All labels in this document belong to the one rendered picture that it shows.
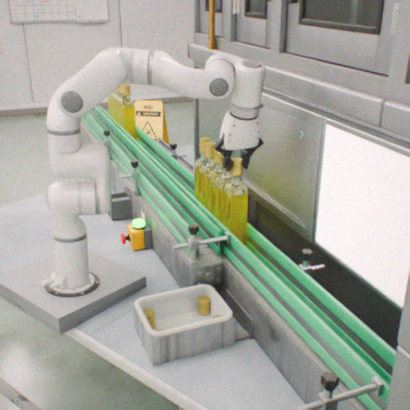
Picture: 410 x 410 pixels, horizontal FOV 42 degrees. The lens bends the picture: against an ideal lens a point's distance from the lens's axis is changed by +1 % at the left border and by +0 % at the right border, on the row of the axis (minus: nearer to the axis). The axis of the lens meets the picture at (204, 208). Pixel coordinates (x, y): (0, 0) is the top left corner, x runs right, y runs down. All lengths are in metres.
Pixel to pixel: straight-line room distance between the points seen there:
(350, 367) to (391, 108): 0.52
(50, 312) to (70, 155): 0.42
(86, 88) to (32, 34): 5.96
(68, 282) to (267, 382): 0.63
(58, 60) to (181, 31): 1.69
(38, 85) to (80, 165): 5.92
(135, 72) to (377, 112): 0.57
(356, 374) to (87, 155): 0.84
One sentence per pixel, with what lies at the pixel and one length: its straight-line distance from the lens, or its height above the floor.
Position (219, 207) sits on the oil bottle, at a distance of 1.58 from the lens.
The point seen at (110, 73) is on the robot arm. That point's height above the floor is 1.42.
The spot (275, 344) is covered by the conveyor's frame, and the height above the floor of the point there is 0.82.
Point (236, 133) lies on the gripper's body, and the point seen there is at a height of 1.25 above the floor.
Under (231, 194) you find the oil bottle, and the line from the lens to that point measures 1.50.
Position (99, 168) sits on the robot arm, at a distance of 1.45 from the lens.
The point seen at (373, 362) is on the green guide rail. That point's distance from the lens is 1.18.
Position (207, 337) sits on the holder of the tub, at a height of 0.79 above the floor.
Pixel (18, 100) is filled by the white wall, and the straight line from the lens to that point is 7.35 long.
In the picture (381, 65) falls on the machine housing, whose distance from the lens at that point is 1.23.
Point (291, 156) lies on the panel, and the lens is 1.48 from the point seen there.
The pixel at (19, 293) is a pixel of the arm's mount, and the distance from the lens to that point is 1.62.
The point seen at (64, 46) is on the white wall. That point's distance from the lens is 7.32.
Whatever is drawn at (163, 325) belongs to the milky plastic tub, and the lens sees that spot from 1.47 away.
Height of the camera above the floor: 1.62
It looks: 23 degrees down
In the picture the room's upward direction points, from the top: straight up
